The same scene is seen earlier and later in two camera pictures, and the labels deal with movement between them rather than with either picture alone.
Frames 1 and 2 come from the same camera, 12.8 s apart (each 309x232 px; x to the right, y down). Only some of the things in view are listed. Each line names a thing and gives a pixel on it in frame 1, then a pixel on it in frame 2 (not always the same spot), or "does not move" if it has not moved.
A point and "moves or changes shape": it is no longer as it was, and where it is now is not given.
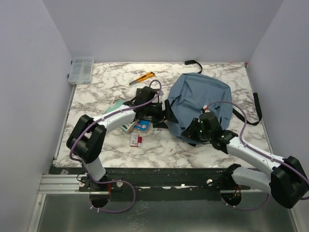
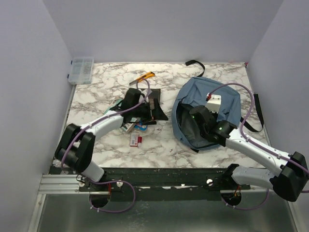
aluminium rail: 62,184 does not move
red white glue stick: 139,141 does not move
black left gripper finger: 160,124 to 148,123
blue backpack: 194,95 moves or changes shape
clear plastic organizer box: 81,70 does not move
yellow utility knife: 142,77 does not move
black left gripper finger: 169,112 to 158,114
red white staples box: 133,139 does not move
